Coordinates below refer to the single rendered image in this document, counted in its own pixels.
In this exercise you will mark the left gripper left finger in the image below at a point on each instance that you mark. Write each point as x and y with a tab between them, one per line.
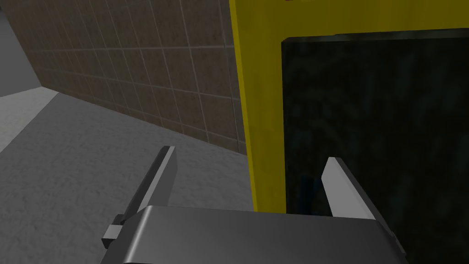
155	183

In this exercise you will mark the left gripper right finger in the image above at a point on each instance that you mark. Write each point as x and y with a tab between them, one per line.
342	190

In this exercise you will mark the yellow appliance with dark door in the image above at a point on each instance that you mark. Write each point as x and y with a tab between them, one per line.
262	110

